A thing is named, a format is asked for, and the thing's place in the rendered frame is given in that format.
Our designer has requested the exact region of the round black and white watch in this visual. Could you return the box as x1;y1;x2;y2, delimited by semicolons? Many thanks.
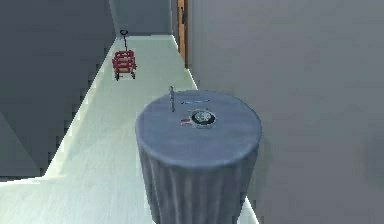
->
188;108;218;130

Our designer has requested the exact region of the round table with blue cloth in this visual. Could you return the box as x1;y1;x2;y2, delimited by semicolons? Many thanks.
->
134;89;263;224

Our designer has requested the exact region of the blue flat pen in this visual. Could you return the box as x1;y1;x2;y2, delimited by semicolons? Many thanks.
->
180;98;211;105

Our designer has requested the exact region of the grey upright pen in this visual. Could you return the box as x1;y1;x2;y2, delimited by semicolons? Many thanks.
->
168;85;176;113

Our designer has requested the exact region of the brown wooden room door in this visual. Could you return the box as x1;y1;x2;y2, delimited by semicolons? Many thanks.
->
176;0;189;66

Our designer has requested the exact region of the red toy wagon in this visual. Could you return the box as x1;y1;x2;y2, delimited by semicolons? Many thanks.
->
111;29;138;82

